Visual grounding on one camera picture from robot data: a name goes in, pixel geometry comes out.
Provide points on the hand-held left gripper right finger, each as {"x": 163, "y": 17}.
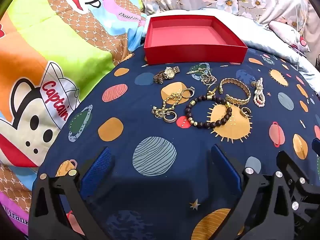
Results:
{"x": 225, "y": 167}

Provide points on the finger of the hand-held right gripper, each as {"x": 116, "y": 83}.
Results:
{"x": 295, "y": 165}
{"x": 316, "y": 146}

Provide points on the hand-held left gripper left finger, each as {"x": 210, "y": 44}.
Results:
{"x": 97, "y": 170}

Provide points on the red cardboard box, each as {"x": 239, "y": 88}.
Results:
{"x": 192, "y": 47}

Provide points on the navy planet printed sheet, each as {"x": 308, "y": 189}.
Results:
{"x": 125, "y": 110}

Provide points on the gold wrist watch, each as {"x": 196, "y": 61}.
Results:
{"x": 168, "y": 73}

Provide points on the pink plush toy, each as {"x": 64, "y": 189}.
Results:
{"x": 287, "y": 32}

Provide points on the monkey printed blanket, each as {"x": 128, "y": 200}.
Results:
{"x": 62, "y": 42}

